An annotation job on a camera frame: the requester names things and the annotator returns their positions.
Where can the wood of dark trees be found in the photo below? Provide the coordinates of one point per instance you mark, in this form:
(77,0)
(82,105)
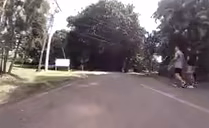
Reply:
(125,36)

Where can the grey-brown asphalt road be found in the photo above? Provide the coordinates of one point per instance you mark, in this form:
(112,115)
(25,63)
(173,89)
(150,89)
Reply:
(105,103)

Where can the white sign board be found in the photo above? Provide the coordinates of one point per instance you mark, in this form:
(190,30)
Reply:
(62,63)

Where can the pale pole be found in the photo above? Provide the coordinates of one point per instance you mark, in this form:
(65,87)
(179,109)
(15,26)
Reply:
(49,43)

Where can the person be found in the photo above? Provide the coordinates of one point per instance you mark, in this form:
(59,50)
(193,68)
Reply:
(179,65)
(191,66)

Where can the grass verge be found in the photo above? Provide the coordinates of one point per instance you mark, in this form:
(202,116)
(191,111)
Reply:
(22,80)

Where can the row of trees on grass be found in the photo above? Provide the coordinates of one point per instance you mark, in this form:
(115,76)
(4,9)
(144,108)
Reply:
(12,33)

